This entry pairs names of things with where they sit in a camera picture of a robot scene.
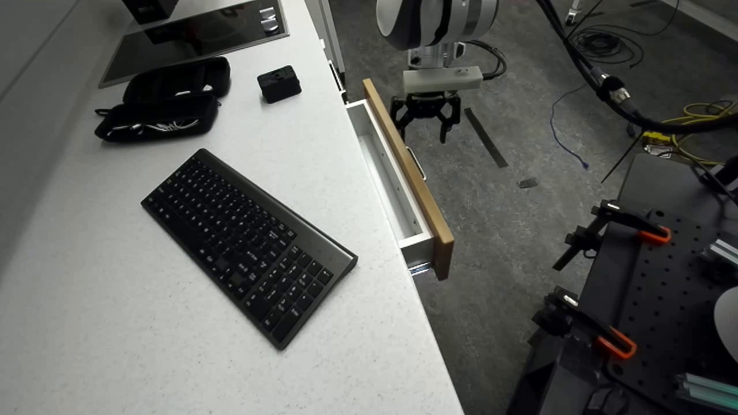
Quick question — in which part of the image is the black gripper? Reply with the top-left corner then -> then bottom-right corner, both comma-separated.
388,87 -> 464,146

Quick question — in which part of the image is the white drawer with wooden front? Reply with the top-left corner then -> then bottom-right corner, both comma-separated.
344,76 -> 458,283

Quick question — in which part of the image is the long black floor strip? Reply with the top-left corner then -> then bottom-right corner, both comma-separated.
462,107 -> 511,172

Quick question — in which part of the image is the small black box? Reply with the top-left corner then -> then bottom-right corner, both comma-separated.
257,63 -> 305,107

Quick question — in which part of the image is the black computer keyboard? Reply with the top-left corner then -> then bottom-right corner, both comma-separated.
138,147 -> 360,354

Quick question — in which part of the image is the black zipper case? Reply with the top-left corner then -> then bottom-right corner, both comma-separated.
93,55 -> 232,147

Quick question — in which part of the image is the black box object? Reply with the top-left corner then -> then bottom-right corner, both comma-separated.
119,0 -> 182,25

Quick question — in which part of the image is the black perforated table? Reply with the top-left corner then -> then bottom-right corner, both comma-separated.
504,150 -> 738,415

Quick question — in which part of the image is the aluminium extrusion bar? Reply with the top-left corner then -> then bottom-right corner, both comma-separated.
702,235 -> 738,273
674,372 -> 738,415

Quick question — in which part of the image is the white round disc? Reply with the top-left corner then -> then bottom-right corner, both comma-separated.
711,283 -> 738,364

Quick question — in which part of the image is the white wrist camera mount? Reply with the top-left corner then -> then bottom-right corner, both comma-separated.
400,63 -> 486,98

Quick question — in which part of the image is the silver drawer handle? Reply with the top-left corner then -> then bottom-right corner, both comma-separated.
403,143 -> 431,185

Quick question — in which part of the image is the thin black camera cable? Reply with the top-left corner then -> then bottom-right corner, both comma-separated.
464,40 -> 509,84

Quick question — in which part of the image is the thin blue cable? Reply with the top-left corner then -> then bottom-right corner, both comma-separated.
547,84 -> 593,174

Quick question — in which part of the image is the thick black cable with connector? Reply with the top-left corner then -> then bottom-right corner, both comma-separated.
536,0 -> 738,136

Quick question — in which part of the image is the coiled black floor cable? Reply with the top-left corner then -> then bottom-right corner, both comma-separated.
566,9 -> 651,69

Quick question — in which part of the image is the black clamp with orange handle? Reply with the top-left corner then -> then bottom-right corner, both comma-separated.
533,287 -> 641,364
552,199 -> 675,275

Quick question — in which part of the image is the yellow cable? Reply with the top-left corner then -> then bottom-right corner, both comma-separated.
638,98 -> 738,168

